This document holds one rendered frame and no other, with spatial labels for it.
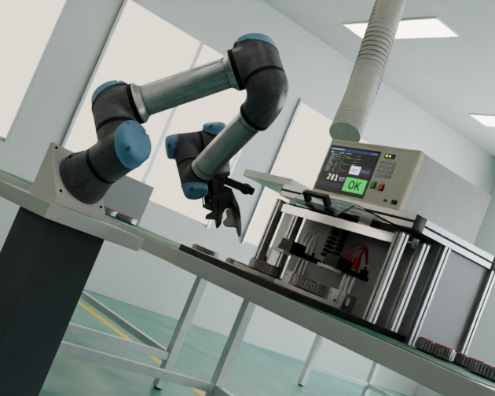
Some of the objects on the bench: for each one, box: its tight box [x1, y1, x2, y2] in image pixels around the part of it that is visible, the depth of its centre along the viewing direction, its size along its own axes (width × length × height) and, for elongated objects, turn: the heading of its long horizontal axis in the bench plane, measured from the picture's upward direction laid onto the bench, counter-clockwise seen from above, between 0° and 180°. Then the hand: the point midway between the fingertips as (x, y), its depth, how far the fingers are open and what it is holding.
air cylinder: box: [327, 288, 357, 314], centre depth 239 cm, size 5×8×6 cm
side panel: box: [402, 246, 495, 355], centre depth 237 cm, size 28×3×32 cm, turn 23°
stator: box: [415, 336, 457, 362], centre depth 211 cm, size 11×11×4 cm
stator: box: [248, 258, 282, 279], centre depth 251 cm, size 11×11×4 cm
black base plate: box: [178, 244, 403, 342], centre depth 241 cm, size 47×64×2 cm
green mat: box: [288, 298, 495, 394], centre depth 200 cm, size 94×61×1 cm, turn 23°
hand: (229, 231), depth 240 cm, fingers open, 13 cm apart
